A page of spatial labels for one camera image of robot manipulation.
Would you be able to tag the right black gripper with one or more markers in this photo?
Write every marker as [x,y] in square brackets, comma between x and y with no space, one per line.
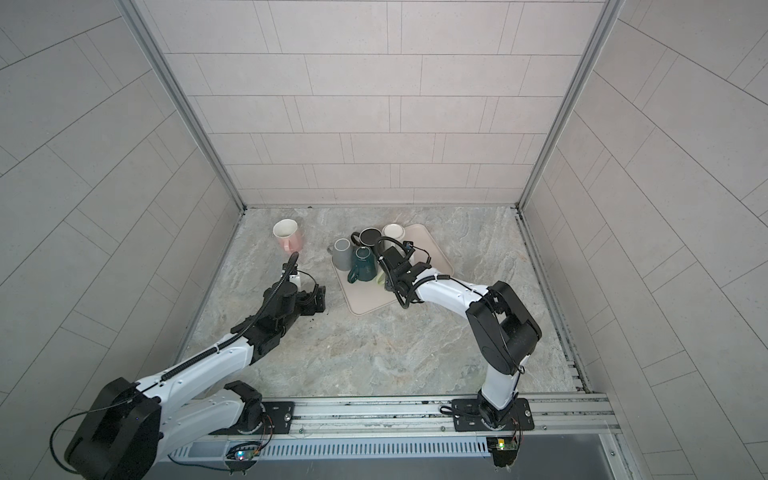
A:
[392,280]

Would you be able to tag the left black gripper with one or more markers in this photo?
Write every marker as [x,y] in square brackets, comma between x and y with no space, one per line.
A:
[312,308]

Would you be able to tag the pink mug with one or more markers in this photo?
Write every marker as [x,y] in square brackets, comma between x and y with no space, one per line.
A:
[287,232]

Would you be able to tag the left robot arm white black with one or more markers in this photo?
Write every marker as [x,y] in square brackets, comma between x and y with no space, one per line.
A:
[131,425]

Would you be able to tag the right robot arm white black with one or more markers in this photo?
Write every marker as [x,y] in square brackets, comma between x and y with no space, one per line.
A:
[505,331]

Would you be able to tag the dark green mug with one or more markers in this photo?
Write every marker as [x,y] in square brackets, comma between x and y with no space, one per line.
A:
[364,268]

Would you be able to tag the white mug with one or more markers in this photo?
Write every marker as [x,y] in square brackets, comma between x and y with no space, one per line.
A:
[395,231]

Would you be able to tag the black mug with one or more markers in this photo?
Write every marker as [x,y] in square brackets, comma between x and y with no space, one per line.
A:
[367,237]

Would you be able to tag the grey mug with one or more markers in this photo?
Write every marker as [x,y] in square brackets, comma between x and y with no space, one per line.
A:
[341,251]

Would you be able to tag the white vent grille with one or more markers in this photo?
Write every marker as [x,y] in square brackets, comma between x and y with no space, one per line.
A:
[375,448]

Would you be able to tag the left circuit board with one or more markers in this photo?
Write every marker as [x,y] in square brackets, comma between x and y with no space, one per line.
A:
[241,457]

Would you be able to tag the circuit board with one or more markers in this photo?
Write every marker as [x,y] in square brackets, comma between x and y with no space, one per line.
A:
[503,450]
[241,457]

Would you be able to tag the right circuit board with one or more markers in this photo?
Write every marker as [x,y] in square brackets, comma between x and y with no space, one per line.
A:
[503,450]

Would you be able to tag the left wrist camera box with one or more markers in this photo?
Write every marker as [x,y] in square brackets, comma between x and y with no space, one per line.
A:
[295,278]

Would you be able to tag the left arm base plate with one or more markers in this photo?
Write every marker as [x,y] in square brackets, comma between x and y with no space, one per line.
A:
[270,418]

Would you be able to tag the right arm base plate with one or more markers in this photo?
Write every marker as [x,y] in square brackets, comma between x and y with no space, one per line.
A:
[477,415]

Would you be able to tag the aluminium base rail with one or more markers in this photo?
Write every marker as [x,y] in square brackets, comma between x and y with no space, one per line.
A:
[437,416]

